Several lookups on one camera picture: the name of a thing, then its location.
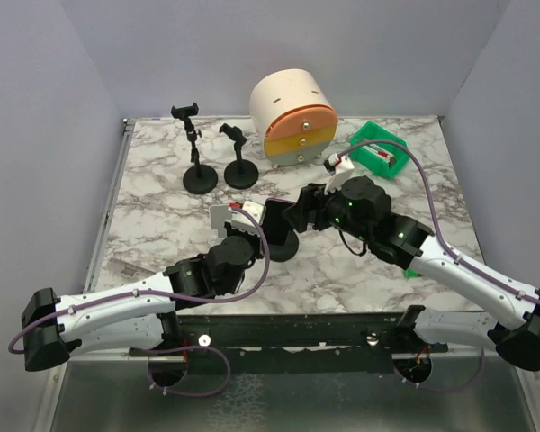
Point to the purple phone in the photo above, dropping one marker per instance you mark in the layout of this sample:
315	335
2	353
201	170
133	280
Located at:
275	226

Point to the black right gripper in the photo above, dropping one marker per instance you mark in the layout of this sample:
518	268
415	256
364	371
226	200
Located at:
310	198

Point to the small black phone stand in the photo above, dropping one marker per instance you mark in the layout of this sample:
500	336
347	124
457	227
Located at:
284	252

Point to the green plastic bin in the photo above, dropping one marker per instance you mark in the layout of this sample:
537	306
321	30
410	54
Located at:
372	131

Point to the black front mounting rail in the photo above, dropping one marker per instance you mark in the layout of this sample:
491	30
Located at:
305	343

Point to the items inside green bin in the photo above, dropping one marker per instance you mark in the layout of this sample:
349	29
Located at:
383	154

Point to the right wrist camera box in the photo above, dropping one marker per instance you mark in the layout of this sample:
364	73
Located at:
340	169

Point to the black round-base phone stand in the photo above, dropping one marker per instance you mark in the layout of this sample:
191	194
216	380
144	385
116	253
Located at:
239	174

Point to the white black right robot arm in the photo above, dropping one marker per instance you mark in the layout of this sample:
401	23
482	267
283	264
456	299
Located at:
509	320

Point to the black adjustable phone stand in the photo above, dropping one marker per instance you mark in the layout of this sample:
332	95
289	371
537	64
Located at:
198	179

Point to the silver folding phone stand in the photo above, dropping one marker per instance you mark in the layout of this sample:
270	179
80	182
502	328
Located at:
218	216

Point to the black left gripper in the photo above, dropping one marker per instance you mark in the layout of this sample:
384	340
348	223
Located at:
234	231

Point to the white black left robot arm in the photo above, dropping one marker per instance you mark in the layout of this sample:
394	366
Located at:
137	315

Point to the cream cylindrical drawer organizer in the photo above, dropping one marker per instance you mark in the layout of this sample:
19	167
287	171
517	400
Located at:
292	117

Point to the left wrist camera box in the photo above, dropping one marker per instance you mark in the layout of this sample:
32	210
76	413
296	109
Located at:
243	212

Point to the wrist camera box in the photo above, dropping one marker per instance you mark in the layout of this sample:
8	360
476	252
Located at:
340	169
243	212

